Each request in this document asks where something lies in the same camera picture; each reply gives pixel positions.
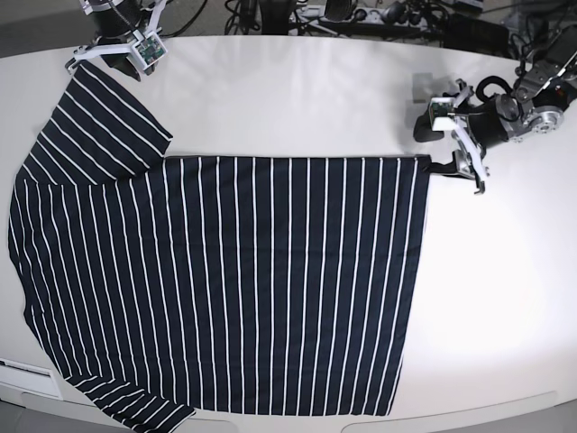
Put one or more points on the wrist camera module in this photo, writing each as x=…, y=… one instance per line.
x=441, y=114
x=148, y=52

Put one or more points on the black box on right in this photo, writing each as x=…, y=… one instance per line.
x=513, y=38

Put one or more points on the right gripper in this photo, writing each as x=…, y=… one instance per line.
x=114, y=44

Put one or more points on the white power strip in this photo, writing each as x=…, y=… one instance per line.
x=370, y=17

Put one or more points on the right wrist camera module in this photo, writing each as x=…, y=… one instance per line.
x=148, y=52

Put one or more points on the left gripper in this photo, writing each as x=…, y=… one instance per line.
x=476, y=129

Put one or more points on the black post behind table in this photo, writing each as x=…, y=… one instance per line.
x=275, y=16

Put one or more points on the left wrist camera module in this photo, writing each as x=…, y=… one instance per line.
x=441, y=114

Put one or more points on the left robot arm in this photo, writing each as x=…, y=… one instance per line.
x=537, y=101

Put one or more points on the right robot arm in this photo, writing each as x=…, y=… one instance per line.
x=129, y=11

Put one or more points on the navy white striped T-shirt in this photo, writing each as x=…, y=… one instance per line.
x=159, y=286

